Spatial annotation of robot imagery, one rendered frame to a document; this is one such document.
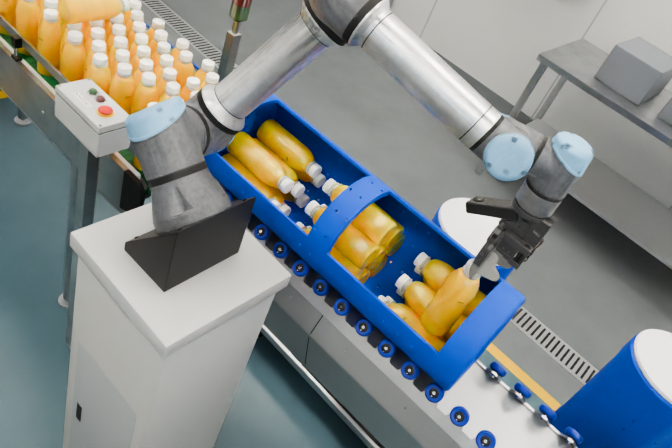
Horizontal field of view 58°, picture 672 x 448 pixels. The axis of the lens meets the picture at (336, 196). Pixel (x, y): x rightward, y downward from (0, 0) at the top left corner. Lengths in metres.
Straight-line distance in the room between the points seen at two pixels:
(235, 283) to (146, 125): 0.36
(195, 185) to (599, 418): 1.34
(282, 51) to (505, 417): 1.02
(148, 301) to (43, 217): 1.78
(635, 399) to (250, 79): 1.31
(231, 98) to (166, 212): 0.26
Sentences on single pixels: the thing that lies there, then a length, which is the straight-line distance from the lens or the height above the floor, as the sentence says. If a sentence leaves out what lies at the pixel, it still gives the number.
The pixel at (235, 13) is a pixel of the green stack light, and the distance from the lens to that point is 2.15.
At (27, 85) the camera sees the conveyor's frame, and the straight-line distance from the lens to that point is 2.20.
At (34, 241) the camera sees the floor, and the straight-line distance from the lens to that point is 2.84.
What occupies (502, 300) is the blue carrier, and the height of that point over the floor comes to 1.23.
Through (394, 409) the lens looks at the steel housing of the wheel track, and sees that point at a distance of 1.57.
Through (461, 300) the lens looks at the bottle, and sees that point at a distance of 1.34.
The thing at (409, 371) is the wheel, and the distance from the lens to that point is 1.51.
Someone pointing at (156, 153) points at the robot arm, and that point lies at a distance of 1.15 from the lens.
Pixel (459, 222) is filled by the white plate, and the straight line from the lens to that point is 1.86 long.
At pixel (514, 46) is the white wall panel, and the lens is 4.87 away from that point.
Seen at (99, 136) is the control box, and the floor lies 1.07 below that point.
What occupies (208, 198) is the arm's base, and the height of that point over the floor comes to 1.33.
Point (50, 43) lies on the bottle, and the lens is 2.10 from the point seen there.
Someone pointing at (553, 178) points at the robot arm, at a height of 1.58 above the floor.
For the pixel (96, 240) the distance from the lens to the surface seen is 1.29.
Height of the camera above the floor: 2.10
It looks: 38 degrees down
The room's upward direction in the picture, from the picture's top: 24 degrees clockwise
